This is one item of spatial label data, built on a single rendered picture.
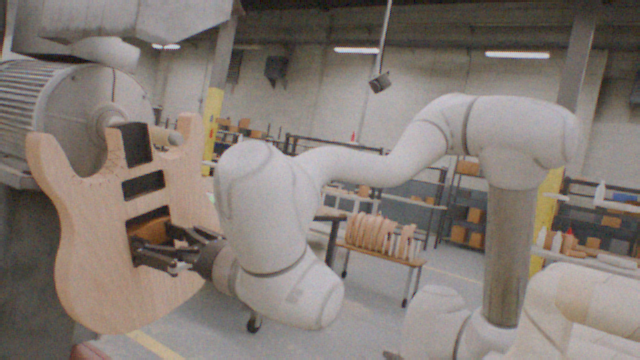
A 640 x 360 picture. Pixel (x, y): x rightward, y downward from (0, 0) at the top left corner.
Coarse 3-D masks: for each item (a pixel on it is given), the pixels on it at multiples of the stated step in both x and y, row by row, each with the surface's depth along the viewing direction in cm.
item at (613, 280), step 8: (552, 264) 39; (560, 264) 38; (568, 264) 38; (568, 272) 37; (576, 272) 37; (584, 272) 37; (592, 272) 37; (600, 272) 37; (600, 280) 36; (608, 280) 36; (616, 280) 35; (624, 280) 35; (632, 280) 35; (624, 288) 35; (632, 288) 35
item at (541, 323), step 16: (528, 288) 32; (528, 304) 32; (544, 304) 31; (528, 320) 31; (544, 320) 30; (560, 320) 30; (528, 336) 31; (544, 336) 30; (560, 336) 30; (512, 352) 32; (528, 352) 31; (544, 352) 30; (560, 352) 31
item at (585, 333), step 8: (576, 328) 50; (584, 328) 50; (592, 328) 50; (576, 336) 50; (584, 336) 49; (592, 336) 49; (600, 336) 49; (608, 336) 49; (616, 336) 48; (600, 344) 48; (608, 344) 48; (616, 344) 48; (624, 344) 48; (632, 344) 47; (624, 352) 47; (632, 352) 47
